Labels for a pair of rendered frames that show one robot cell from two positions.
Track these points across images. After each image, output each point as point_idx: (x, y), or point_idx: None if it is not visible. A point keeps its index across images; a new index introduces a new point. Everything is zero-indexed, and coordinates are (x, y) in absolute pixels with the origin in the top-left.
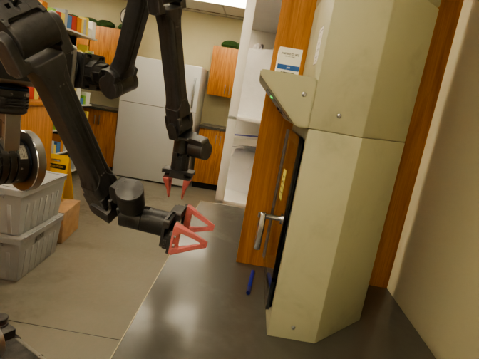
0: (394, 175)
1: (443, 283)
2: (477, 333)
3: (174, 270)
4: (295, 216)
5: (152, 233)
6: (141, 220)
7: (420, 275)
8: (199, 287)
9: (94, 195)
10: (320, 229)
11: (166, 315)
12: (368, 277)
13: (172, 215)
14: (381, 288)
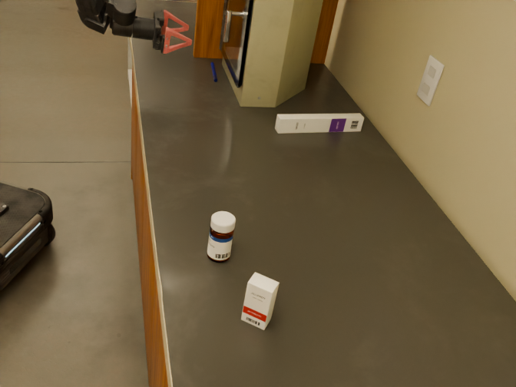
0: None
1: (365, 51)
2: (383, 82)
3: (146, 71)
4: (256, 11)
5: (143, 38)
6: (133, 28)
7: (350, 47)
8: (175, 81)
9: (91, 11)
10: (276, 19)
11: (161, 103)
12: (310, 54)
13: (157, 21)
14: (319, 64)
